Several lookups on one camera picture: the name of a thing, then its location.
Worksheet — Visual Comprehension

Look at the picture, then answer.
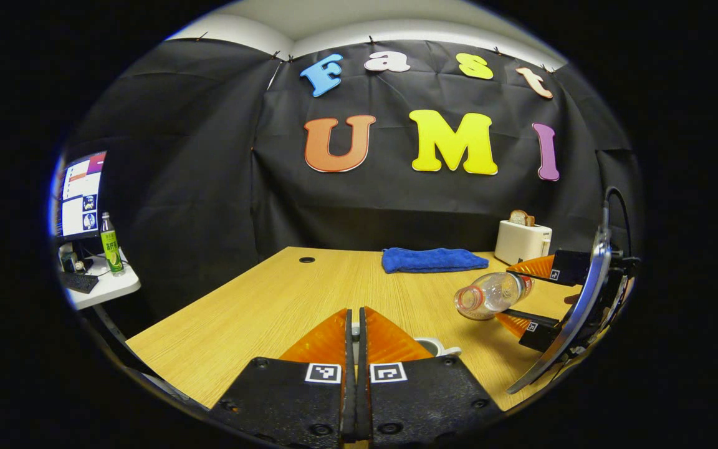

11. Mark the black backdrop cloth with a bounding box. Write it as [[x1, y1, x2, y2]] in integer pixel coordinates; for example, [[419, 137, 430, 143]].
[[60, 39, 643, 325]]

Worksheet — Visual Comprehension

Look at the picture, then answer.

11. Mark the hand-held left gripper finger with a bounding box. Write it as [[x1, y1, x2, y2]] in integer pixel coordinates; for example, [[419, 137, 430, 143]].
[[358, 306, 503, 449], [209, 307, 355, 449]]

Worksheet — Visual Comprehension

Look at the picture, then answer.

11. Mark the white toaster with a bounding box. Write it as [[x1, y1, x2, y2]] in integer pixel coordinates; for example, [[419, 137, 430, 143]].
[[495, 220, 553, 266]]

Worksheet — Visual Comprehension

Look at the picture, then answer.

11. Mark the white teacup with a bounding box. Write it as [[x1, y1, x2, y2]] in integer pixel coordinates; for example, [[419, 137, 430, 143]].
[[414, 337, 462, 359]]

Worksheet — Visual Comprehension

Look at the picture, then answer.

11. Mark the clear plastic water bottle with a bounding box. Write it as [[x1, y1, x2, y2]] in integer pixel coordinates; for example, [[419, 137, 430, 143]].
[[454, 271, 534, 321]]

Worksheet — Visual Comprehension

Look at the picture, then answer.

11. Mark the black keyboard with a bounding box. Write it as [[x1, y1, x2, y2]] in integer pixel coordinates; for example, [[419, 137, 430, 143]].
[[60, 271, 99, 294]]

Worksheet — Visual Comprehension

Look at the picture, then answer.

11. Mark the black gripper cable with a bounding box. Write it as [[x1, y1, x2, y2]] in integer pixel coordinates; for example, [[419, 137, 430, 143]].
[[604, 186, 633, 256]]

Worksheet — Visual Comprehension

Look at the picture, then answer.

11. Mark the green drink bottle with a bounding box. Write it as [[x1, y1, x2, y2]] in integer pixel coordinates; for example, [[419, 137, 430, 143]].
[[100, 212, 125, 276]]

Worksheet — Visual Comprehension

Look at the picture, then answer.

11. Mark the blue towel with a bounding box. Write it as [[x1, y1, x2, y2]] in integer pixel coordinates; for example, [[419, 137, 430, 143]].
[[381, 248, 489, 274]]

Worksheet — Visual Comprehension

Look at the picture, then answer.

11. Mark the white side table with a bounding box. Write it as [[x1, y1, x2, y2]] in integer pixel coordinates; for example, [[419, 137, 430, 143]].
[[63, 249, 141, 311]]

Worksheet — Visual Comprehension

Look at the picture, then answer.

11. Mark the computer monitor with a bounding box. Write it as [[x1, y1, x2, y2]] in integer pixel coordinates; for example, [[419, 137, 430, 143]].
[[52, 151, 108, 244]]

